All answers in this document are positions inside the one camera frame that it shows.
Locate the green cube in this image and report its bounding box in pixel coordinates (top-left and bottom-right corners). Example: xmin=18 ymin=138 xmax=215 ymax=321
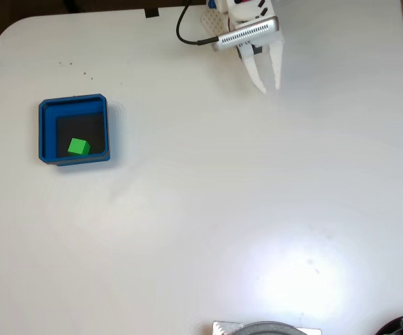
xmin=67 ymin=137 xmax=91 ymax=156

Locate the blue box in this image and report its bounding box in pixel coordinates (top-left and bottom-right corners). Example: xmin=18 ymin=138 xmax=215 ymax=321
xmin=38 ymin=93 xmax=112 ymax=168

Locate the grey round object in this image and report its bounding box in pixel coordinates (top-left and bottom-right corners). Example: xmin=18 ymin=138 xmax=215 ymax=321
xmin=232 ymin=320 xmax=309 ymax=335

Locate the silver metal plate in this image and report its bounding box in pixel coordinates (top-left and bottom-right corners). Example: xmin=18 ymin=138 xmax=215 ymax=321
xmin=212 ymin=320 xmax=323 ymax=335

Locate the silver camera box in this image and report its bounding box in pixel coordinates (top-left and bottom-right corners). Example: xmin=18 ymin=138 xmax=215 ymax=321
xmin=210 ymin=15 xmax=281 ymax=52

